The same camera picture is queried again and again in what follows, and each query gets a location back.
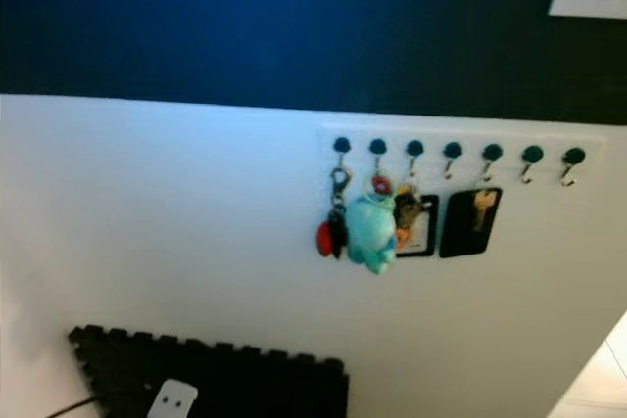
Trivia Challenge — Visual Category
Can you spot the dark green knob hook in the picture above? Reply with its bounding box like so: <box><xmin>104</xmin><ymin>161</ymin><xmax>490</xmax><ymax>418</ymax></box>
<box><xmin>333</xmin><ymin>136</ymin><xmax>353</xmax><ymax>170</ymax></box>
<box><xmin>519</xmin><ymin>145</ymin><xmax>546</xmax><ymax>186</ymax></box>
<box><xmin>368</xmin><ymin>138</ymin><xmax>389</xmax><ymax>176</ymax></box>
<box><xmin>405</xmin><ymin>139</ymin><xmax>426</xmax><ymax>182</ymax></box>
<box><xmin>480</xmin><ymin>143</ymin><xmax>506</xmax><ymax>185</ymax></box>
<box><xmin>559</xmin><ymin>147</ymin><xmax>588</xmax><ymax>189</ymax></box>
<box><xmin>442</xmin><ymin>141</ymin><xmax>464</xmax><ymax>181</ymax></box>

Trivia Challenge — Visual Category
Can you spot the brass key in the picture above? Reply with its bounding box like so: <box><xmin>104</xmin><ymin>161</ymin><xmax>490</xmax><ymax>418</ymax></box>
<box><xmin>472</xmin><ymin>190</ymin><xmax>497</xmax><ymax>234</ymax></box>

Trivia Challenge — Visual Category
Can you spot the white key hook rack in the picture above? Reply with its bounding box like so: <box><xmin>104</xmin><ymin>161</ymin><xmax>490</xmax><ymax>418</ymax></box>
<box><xmin>318</xmin><ymin>124</ymin><xmax>604</xmax><ymax>190</ymax></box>

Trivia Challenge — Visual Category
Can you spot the black key fob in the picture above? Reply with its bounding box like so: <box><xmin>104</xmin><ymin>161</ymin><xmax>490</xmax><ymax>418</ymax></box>
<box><xmin>329</xmin><ymin>208</ymin><xmax>350</xmax><ymax>260</ymax></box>

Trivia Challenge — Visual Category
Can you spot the red round keychain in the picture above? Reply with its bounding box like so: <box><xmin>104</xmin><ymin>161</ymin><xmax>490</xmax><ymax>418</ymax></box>
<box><xmin>315</xmin><ymin>221</ymin><xmax>334</xmax><ymax>257</ymax></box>

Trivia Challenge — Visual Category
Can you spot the small red white charm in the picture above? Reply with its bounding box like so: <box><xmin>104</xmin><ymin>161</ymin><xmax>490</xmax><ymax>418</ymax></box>
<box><xmin>371</xmin><ymin>174</ymin><xmax>394</xmax><ymax>197</ymax></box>

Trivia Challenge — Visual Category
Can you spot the black jigsaw foam mat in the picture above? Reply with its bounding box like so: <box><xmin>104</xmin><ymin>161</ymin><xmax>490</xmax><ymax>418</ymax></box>
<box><xmin>69</xmin><ymin>325</ymin><xmax>350</xmax><ymax>418</ymax></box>

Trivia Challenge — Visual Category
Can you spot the black card sleeve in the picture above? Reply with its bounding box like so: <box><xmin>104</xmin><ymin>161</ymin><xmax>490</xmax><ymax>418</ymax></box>
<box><xmin>439</xmin><ymin>187</ymin><xmax>503</xmax><ymax>259</ymax></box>

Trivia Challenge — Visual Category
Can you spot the silver carabiner clip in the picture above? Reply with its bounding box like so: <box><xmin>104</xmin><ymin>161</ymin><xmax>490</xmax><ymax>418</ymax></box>
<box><xmin>330</xmin><ymin>165</ymin><xmax>354</xmax><ymax>209</ymax></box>

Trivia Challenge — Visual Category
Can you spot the white plug adapter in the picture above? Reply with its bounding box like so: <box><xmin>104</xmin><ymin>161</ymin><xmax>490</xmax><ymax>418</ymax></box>
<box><xmin>147</xmin><ymin>379</ymin><xmax>199</xmax><ymax>418</ymax></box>

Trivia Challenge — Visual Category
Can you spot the teal plush keychain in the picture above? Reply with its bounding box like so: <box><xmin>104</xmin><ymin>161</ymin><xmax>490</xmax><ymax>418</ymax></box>
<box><xmin>345</xmin><ymin>193</ymin><xmax>399</xmax><ymax>275</ymax></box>

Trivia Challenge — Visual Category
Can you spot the black power cable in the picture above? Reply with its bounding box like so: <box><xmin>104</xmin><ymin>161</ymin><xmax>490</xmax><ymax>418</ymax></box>
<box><xmin>45</xmin><ymin>396</ymin><xmax>99</xmax><ymax>418</ymax></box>

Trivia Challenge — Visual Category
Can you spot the black badge holder white card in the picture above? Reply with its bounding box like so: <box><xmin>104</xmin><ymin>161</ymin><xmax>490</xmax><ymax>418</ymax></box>
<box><xmin>397</xmin><ymin>194</ymin><xmax>440</xmax><ymax>258</ymax></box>

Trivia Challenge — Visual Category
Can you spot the brown figure keychain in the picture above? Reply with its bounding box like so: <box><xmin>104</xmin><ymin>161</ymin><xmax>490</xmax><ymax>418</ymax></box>
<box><xmin>394</xmin><ymin>188</ymin><xmax>424</xmax><ymax>248</ymax></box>

